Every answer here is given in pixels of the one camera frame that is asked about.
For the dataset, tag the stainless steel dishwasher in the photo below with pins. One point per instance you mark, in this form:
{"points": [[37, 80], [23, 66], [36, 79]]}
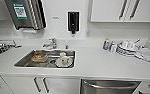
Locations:
{"points": [[109, 87]]}

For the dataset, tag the blue-label dish soap bottle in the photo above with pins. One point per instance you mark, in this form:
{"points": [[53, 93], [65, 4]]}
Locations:
{"points": [[106, 45]]}

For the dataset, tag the stack of white plates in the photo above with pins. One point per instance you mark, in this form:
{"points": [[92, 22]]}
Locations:
{"points": [[127, 48]]}

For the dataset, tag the chrome sink faucet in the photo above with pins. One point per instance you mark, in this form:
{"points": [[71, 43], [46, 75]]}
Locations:
{"points": [[51, 43]]}

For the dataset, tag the black wall soap dispenser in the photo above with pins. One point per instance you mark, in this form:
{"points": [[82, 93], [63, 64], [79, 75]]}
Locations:
{"points": [[73, 21]]}

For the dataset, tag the white mug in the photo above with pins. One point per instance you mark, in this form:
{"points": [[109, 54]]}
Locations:
{"points": [[63, 60]]}

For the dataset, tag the steel paper towel dispenser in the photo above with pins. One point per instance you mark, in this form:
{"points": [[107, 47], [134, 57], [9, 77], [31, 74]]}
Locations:
{"points": [[24, 13]]}

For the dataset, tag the steel sink basin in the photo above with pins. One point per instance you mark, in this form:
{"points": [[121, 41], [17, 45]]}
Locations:
{"points": [[24, 61]]}

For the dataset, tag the orange bowl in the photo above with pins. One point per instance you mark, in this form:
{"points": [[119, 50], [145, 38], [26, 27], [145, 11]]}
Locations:
{"points": [[38, 57]]}

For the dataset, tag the white two-door base cabinet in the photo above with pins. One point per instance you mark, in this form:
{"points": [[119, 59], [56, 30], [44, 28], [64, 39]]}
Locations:
{"points": [[41, 86]]}

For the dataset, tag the dish drying rack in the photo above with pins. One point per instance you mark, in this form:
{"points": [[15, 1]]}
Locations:
{"points": [[2, 48]]}

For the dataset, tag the small chrome sink knob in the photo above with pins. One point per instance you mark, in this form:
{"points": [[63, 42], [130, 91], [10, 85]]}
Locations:
{"points": [[66, 46]]}

